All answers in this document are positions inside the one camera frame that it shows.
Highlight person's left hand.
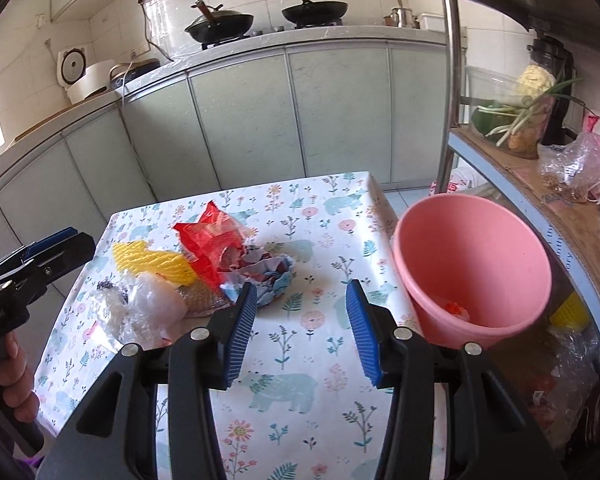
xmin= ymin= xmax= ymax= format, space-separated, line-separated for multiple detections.
xmin=0 ymin=332 xmax=40 ymax=423

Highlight clear glass bowl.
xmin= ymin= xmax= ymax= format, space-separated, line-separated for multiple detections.
xmin=465 ymin=65 xmax=556 ymax=161

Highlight metal storage rack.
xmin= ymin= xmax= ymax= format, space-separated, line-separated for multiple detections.
xmin=432 ymin=0 xmax=600 ymax=480

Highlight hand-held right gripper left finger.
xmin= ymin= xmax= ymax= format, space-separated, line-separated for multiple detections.
xmin=37 ymin=281 xmax=258 ymax=480

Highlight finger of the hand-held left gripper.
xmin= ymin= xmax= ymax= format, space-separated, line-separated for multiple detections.
xmin=15 ymin=232 xmax=97 ymax=293
xmin=22 ymin=227 xmax=79 ymax=261

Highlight green pepper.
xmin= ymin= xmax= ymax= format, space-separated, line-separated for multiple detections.
xmin=471 ymin=107 xmax=511 ymax=136

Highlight black frying wok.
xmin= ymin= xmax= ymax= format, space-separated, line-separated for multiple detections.
xmin=281 ymin=0 xmax=349 ymax=26

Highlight brown mesh packet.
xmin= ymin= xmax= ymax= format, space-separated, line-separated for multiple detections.
xmin=180 ymin=280 xmax=236 ymax=318

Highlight kitchen counter cabinets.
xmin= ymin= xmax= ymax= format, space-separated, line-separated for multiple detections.
xmin=0 ymin=25 xmax=451 ymax=271

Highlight white red printed bag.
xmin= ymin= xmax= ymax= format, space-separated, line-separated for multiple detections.
xmin=449 ymin=165 xmax=482 ymax=194

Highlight black wok with lid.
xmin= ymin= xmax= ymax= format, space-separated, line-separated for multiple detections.
xmin=184 ymin=0 xmax=255 ymax=45

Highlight yellow foam fruit net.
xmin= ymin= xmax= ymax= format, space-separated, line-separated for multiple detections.
xmin=112 ymin=240 xmax=198 ymax=286

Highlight red plastic wrapper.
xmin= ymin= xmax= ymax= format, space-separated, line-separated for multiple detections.
xmin=172 ymin=201 xmax=253 ymax=293

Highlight cauliflower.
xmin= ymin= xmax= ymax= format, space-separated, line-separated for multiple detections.
xmin=515 ymin=64 xmax=556 ymax=98

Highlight blue white wrapper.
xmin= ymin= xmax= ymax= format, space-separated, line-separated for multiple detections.
xmin=220 ymin=247 xmax=297 ymax=308

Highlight clear bag with seeds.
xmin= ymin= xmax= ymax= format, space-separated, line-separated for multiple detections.
xmin=537 ymin=132 xmax=600 ymax=204

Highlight black blender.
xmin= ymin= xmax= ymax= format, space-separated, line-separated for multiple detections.
xmin=526 ymin=30 xmax=578 ymax=147

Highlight floral printed tablecloth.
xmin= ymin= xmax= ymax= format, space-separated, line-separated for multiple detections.
xmin=32 ymin=171 xmax=451 ymax=480

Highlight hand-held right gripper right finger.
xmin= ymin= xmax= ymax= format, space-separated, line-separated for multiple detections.
xmin=345 ymin=280 xmax=566 ymax=480

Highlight yellow packet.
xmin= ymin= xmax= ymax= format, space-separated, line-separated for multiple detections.
xmin=550 ymin=290 xmax=591 ymax=331

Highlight large clear plastic bag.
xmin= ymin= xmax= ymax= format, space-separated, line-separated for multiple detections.
xmin=530 ymin=325 xmax=600 ymax=451

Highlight gas stove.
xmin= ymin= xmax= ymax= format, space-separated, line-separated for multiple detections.
xmin=200 ymin=17 xmax=346 ymax=51

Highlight white rice cooker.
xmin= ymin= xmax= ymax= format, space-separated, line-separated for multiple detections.
xmin=57 ymin=46 xmax=116 ymax=106

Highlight black electric cooker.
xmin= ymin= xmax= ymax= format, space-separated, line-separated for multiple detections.
xmin=109 ymin=57 xmax=161 ymax=92

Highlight pink plastic bucket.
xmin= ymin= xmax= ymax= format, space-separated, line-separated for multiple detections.
xmin=392 ymin=194 xmax=553 ymax=352

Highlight black power cable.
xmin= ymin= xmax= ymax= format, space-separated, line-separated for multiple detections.
xmin=138 ymin=0 xmax=176 ymax=62

